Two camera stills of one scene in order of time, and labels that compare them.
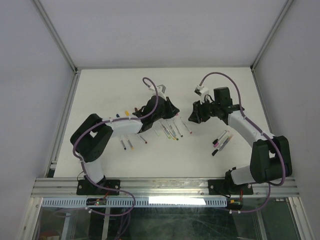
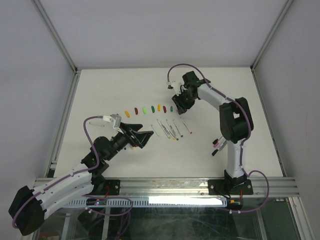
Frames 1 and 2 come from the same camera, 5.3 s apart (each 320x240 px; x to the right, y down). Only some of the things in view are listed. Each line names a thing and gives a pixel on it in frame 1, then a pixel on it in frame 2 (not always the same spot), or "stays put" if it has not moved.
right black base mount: (223, 187) stays put
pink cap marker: (190, 132) stays put
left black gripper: (172, 110) -> (140, 138)
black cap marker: (223, 145) stays put
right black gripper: (197, 113) -> (181, 106)
